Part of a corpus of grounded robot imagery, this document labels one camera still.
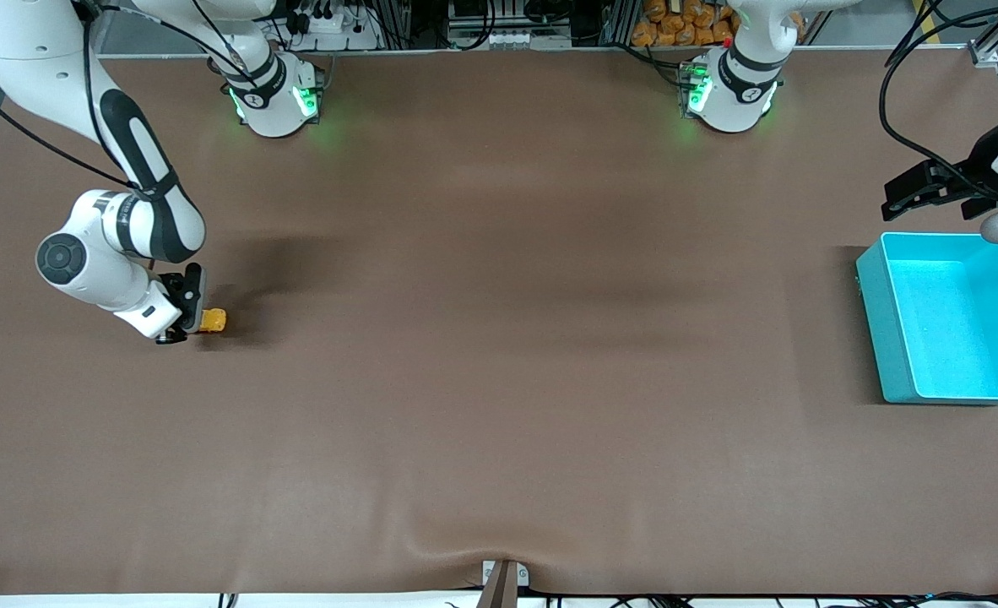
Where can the orange packet pile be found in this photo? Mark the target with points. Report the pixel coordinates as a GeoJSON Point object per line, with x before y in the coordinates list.
{"type": "Point", "coordinates": [676, 21]}

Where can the silver table edge bracket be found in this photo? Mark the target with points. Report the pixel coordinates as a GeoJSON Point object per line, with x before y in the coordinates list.
{"type": "Point", "coordinates": [523, 576]}

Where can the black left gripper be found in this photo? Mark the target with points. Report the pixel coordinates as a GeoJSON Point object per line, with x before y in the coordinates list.
{"type": "Point", "coordinates": [978, 175]}

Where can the brown table mat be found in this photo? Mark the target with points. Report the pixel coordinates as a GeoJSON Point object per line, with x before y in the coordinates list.
{"type": "Point", "coordinates": [499, 380]}

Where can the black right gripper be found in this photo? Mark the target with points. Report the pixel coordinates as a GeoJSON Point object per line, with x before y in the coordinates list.
{"type": "Point", "coordinates": [187, 292]}

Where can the yellow beetle toy car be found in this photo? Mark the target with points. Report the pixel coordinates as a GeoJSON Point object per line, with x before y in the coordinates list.
{"type": "Point", "coordinates": [214, 320]}

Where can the teal plastic storage box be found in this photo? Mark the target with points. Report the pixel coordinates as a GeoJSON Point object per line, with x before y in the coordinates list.
{"type": "Point", "coordinates": [955, 321]}

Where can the silver frame corner bracket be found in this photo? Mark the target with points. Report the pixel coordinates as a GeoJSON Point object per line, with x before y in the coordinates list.
{"type": "Point", "coordinates": [984, 55]}

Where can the white power strip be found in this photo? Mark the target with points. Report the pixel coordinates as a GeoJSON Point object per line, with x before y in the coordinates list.
{"type": "Point", "coordinates": [330, 24]}

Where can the grey electrical unit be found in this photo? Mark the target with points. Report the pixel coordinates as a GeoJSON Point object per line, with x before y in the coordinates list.
{"type": "Point", "coordinates": [507, 38]}

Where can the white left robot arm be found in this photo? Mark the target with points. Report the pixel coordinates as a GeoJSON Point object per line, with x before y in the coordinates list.
{"type": "Point", "coordinates": [731, 101]}

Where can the brown post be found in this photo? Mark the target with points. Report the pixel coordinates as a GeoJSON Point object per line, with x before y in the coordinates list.
{"type": "Point", "coordinates": [499, 591]}

